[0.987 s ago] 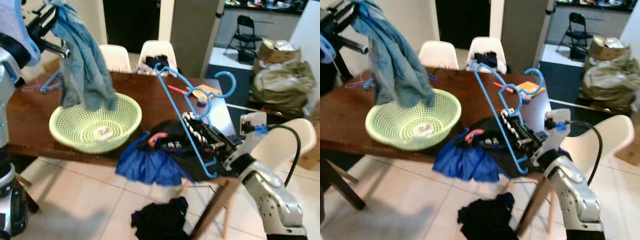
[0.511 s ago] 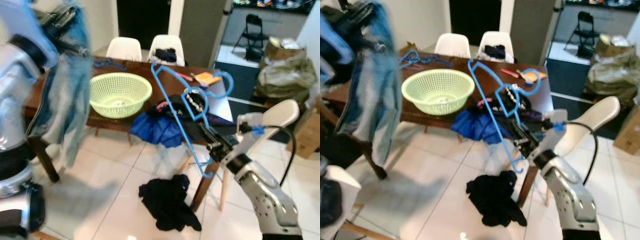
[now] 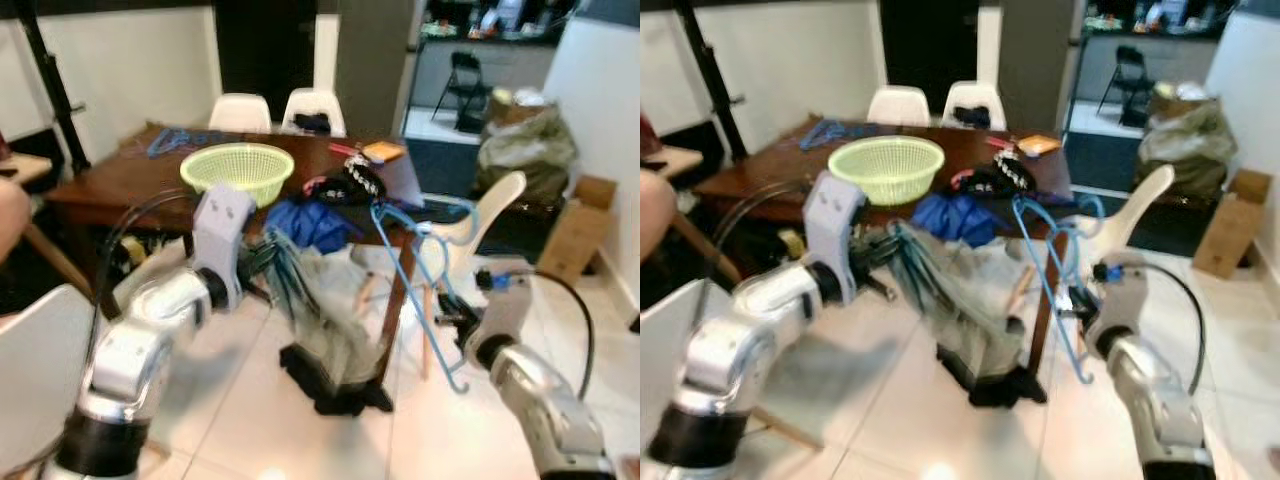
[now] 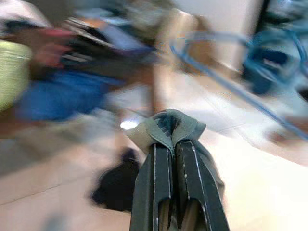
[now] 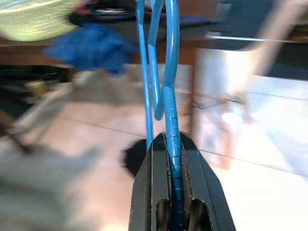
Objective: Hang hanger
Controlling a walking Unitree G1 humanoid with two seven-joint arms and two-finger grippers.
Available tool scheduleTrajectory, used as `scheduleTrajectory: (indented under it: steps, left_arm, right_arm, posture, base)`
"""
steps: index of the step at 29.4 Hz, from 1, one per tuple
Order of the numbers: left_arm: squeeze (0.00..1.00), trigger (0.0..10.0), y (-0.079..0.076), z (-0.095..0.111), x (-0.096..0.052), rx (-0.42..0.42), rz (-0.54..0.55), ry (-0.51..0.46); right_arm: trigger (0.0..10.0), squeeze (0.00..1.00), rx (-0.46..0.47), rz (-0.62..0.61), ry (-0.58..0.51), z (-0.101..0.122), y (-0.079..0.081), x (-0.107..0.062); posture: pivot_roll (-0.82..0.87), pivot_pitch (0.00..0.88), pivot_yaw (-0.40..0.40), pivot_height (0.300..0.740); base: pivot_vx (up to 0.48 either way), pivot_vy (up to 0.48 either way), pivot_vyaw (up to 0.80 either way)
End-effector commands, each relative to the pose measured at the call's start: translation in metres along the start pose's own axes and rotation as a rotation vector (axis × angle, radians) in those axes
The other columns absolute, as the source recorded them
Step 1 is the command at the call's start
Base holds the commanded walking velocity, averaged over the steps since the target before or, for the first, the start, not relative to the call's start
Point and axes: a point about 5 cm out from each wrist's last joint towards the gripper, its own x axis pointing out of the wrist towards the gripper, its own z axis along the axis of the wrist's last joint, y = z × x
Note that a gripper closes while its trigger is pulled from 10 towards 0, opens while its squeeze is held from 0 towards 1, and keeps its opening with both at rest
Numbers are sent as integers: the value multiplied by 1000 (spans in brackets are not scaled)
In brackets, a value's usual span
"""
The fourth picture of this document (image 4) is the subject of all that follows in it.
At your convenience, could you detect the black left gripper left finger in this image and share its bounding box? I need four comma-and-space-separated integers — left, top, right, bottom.
129, 142, 175, 231

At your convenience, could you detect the grey green garment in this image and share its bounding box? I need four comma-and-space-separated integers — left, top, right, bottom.
126, 108, 226, 212

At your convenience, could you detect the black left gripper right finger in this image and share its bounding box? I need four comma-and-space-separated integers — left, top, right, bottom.
175, 140, 231, 231

